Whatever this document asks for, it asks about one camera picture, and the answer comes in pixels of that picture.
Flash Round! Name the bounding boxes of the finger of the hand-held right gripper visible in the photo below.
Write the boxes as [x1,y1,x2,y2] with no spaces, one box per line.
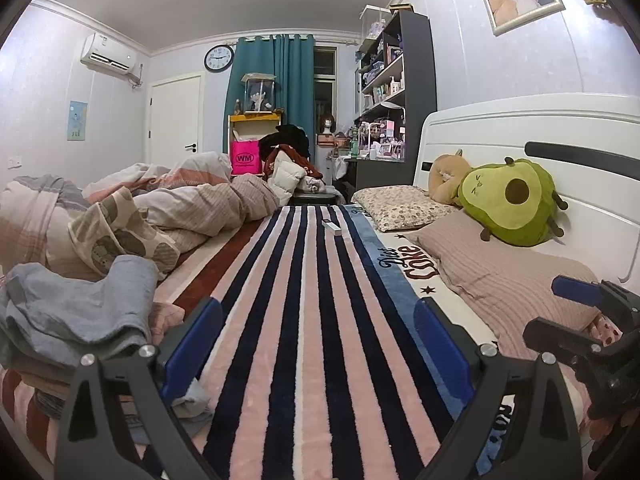
[551,275,640,331]
[522,317,606,368]

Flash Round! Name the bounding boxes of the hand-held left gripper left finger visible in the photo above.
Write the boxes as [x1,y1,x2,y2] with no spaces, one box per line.
[54,297,226,480]

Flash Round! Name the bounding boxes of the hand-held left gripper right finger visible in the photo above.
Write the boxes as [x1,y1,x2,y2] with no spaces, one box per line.
[414,297,583,480]

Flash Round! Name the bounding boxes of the light blue pants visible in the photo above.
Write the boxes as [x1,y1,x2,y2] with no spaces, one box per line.
[0,255,160,368]

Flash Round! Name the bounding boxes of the person's right forearm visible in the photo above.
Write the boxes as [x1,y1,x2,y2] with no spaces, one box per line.
[575,310,640,461]

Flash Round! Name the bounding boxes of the pink folded cloth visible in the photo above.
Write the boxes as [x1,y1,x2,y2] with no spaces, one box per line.
[149,302,186,341]

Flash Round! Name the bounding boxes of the grey white crumpled cloth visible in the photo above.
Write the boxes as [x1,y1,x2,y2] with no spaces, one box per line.
[170,380,216,426]

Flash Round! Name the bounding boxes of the pink striped pillow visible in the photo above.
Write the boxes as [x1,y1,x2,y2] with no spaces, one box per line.
[404,208,601,361]

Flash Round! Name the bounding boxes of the green avocado plush toy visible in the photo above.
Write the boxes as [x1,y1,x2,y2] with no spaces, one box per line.
[457,157,568,247]

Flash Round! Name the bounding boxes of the striped plush blanket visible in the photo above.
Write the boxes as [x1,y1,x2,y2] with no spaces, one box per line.
[150,204,516,480]

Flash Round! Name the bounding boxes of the beige spotted cloth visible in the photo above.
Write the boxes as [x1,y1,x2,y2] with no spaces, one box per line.
[67,187,181,281]

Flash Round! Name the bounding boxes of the floral pillow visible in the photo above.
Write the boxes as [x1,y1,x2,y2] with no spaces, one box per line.
[352,186,461,233]

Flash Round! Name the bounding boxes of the pink striped duvet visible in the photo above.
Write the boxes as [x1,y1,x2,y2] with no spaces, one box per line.
[0,152,281,281]

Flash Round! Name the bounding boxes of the brown plush toy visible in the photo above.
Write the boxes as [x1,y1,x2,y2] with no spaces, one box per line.
[428,149,473,206]

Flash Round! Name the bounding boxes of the white bed headboard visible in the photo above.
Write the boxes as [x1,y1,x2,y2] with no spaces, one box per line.
[412,92,640,286]

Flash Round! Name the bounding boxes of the white puffy jacket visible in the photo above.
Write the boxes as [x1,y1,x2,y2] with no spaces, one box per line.
[270,155,308,206]

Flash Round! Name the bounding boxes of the pink shopping bag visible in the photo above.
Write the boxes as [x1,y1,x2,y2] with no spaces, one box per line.
[230,140,261,176]

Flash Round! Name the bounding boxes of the white door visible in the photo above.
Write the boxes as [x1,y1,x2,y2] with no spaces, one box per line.
[148,75,203,166]

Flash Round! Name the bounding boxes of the black clothing pile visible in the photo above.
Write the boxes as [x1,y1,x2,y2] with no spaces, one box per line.
[260,124,311,161]

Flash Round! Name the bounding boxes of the yellow cabinet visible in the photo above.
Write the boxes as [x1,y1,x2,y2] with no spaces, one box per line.
[228,112,283,176]

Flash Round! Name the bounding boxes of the glass display case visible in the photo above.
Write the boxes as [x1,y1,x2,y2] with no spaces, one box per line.
[241,73,277,113]

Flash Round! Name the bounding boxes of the dark tall bookshelf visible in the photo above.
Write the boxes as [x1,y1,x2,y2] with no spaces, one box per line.
[357,10,436,181]

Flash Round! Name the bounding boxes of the teal curtain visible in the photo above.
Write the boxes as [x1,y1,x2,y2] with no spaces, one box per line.
[222,34,316,161]

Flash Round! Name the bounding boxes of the window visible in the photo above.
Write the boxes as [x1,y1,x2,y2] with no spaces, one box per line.
[312,46,338,131]

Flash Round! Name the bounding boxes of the white air conditioner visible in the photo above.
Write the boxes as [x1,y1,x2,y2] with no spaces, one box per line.
[80,32,143,83]

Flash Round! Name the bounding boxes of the clear acrylic display box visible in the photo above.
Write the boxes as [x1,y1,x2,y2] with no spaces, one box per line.
[360,5,393,41]

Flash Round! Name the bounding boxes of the small wall poster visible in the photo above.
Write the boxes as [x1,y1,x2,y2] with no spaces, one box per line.
[67,101,88,141]

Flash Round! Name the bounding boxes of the round wall clock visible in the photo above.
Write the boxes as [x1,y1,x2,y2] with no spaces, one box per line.
[204,45,235,72]

